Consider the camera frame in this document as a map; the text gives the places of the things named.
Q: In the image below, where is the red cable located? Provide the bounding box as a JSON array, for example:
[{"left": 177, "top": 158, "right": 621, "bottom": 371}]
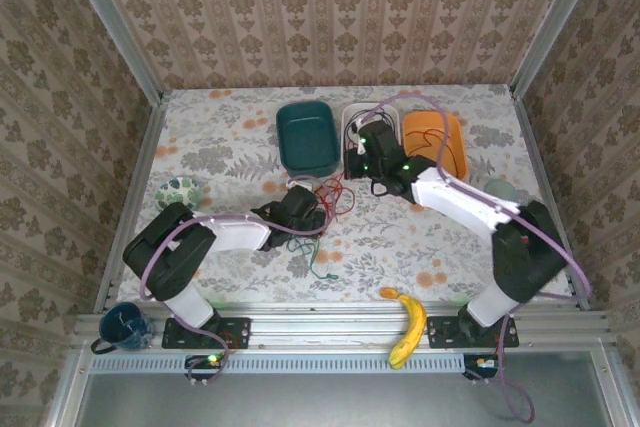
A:
[
  {"left": 314, "top": 174, "right": 357, "bottom": 221},
  {"left": 403, "top": 127, "right": 464, "bottom": 171}
]

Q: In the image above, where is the black cable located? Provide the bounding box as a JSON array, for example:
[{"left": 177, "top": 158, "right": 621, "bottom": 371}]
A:
[{"left": 344, "top": 106, "right": 381, "bottom": 148}]

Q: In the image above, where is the green cable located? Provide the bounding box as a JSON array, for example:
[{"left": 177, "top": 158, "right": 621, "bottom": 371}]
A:
[{"left": 287, "top": 236, "right": 341, "bottom": 281}]

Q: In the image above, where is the white plastic bin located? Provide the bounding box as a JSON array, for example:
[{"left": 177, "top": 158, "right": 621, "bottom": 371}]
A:
[{"left": 341, "top": 102, "right": 404, "bottom": 176}]

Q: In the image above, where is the orange plastic bin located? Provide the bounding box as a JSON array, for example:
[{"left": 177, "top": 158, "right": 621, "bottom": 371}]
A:
[{"left": 401, "top": 110, "right": 470, "bottom": 183}]

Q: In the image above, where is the teal plastic bin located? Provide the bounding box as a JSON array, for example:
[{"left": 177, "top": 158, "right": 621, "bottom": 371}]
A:
[{"left": 275, "top": 100, "right": 342, "bottom": 174}]

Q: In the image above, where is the floral tablecloth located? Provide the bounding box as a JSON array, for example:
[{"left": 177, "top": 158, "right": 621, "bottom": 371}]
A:
[{"left": 107, "top": 85, "right": 576, "bottom": 306}]

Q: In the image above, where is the aluminium front beam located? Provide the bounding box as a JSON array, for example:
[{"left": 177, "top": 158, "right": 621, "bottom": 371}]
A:
[{"left": 69, "top": 302, "right": 624, "bottom": 352}]

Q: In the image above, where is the green leaf patterned bowl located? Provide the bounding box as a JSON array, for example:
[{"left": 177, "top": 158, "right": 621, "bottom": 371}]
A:
[{"left": 154, "top": 175, "right": 204, "bottom": 211}]

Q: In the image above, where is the pale green bowl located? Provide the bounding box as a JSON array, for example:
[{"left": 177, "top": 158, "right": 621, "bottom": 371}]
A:
[{"left": 483, "top": 179, "right": 520, "bottom": 204}]

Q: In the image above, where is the yellow banana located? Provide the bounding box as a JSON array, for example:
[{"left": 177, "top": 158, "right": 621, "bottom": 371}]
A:
[{"left": 379, "top": 286, "right": 429, "bottom": 370}]

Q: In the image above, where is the small black controller box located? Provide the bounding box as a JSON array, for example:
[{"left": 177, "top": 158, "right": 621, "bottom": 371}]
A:
[
  {"left": 184, "top": 354, "right": 225, "bottom": 381},
  {"left": 462, "top": 354, "right": 497, "bottom": 381}
]

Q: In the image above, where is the dark blue mug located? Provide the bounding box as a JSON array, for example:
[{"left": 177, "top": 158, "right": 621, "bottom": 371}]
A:
[{"left": 89, "top": 302, "right": 155, "bottom": 355}]

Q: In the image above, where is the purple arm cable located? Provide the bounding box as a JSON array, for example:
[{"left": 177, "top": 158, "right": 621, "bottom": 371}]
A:
[
  {"left": 368, "top": 91, "right": 594, "bottom": 423},
  {"left": 139, "top": 174, "right": 331, "bottom": 388}
]

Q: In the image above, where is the grey slotted cable duct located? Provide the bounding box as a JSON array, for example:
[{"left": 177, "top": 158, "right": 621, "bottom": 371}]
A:
[{"left": 89, "top": 350, "right": 474, "bottom": 374}]

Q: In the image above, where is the aluminium side rail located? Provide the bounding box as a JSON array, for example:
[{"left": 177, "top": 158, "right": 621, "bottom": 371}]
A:
[
  {"left": 93, "top": 94, "right": 169, "bottom": 316},
  {"left": 510, "top": 91, "right": 590, "bottom": 311}
]

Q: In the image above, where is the aluminium frame post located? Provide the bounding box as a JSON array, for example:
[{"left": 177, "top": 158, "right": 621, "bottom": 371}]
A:
[
  {"left": 58, "top": 0, "right": 164, "bottom": 101},
  {"left": 508, "top": 0, "right": 609, "bottom": 96}
]

